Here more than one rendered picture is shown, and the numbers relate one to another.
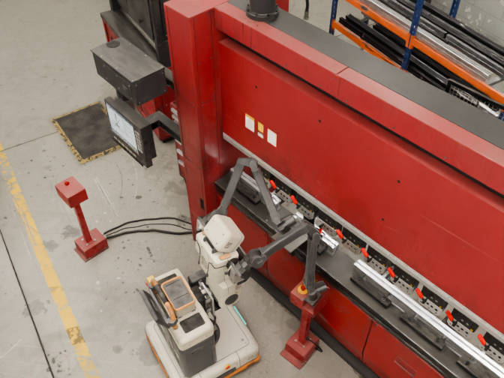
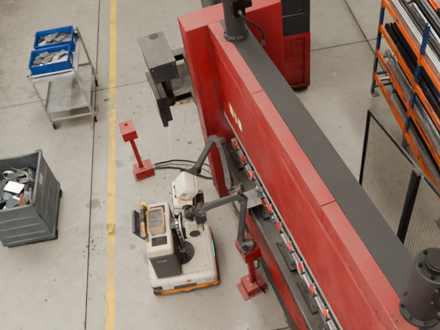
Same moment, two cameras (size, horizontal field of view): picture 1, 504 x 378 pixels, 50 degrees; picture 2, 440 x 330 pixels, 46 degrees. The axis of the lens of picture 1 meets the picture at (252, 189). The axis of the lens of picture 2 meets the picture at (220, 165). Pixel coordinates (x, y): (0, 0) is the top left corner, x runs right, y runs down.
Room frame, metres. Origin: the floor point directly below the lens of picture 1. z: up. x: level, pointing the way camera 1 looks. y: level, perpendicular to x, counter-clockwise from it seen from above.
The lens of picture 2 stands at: (-0.17, -1.60, 4.73)
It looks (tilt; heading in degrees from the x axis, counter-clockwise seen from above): 49 degrees down; 32
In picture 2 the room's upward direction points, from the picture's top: 11 degrees counter-clockwise
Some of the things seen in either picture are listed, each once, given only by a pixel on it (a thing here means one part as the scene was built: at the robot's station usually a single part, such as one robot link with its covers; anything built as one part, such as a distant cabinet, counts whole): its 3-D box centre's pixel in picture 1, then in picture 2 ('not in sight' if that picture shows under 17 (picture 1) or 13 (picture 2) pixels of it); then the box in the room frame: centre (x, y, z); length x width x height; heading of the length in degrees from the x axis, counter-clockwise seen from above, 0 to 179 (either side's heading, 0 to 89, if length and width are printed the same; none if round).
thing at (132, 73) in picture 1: (136, 109); (165, 84); (3.00, 0.81, 1.53); 0.51 x 0.25 x 0.85; 42
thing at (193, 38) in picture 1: (233, 128); (241, 109); (3.24, 0.14, 1.15); 0.85 x 0.25 x 2.30; 133
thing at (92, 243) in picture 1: (81, 218); (135, 150); (2.95, 1.44, 0.41); 0.25 x 0.20 x 0.83; 133
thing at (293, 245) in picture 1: (294, 234); (249, 199); (2.31, -0.29, 1.00); 0.26 x 0.18 x 0.01; 133
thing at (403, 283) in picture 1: (406, 276); (300, 251); (1.85, -0.93, 1.18); 0.15 x 0.09 x 0.17; 43
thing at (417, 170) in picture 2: not in sight; (397, 250); (2.21, -1.61, 1.00); 0.05 x 0.05 x 2.00; 43
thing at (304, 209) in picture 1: (307, 203); (261, 179); (2.43, -0.38, 1.18); 0.15 x 0.09 x 0.17; 43
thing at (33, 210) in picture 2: not in sight; (23, 200); (1.93, 2.35, 0.36); 0.80 x 0.60 x 0.72; 31
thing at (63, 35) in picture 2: not in sight; (55, 41); (3.98, 3.12, 0.92); 0.50 x 0.36 x 0.18; 121
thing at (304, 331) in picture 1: (305, 322); (251, 266); (1.99, -0.39, 0.39); 0.05 x 0.05 x 0.54; 49
